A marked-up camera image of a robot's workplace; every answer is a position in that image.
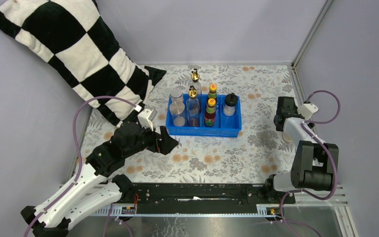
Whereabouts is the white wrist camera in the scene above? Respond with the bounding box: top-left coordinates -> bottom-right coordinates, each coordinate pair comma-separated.
138,108 -> 157,131
298,101 -> 319,120

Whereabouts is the blue plastic divided bin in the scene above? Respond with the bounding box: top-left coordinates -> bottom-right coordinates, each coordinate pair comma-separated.
165,94 -> 242,137

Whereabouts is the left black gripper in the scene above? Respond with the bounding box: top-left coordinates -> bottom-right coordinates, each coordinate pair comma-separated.
124,121 -> 179,159

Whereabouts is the black white checkered pillow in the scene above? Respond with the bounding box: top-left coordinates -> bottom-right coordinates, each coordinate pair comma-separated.
0,0 -> 166,126

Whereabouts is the silver-lid glass shaker jar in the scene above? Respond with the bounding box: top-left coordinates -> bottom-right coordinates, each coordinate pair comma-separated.
169,101 -> 186,127

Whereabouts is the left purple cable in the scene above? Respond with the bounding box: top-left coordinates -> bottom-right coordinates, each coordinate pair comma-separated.
23,95 -> 143,237

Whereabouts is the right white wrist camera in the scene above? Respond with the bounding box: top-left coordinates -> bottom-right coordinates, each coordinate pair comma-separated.
298,101 -> 319,120

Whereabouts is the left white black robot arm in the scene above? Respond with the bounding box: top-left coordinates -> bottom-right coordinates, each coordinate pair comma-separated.
21,122 -> 179,237

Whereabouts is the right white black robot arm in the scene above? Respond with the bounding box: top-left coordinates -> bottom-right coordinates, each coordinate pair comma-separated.
263,96 -> 339,203

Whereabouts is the black-cap squeeze bottle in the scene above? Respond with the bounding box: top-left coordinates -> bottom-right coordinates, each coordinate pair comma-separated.
223,93 -> 238,117
281,132 -> 293,143

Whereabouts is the yellow-cap sauce bottle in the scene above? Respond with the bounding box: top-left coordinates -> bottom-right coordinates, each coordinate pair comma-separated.
204,98 -> 216,127
207,83 -> 217,101

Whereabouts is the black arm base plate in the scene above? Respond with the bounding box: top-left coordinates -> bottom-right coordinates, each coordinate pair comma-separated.
117,183 -> 296,214

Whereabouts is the aluminium frame rail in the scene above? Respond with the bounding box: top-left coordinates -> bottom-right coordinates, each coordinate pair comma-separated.
56,184 -> 348,218

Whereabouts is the clear gold-cap bottle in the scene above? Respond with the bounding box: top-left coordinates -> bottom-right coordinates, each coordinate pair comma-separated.
191,68 -> 202,97
186,86 -> 200,127

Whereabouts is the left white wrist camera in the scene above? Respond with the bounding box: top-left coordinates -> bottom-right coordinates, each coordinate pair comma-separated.
138,108 -> 157,131

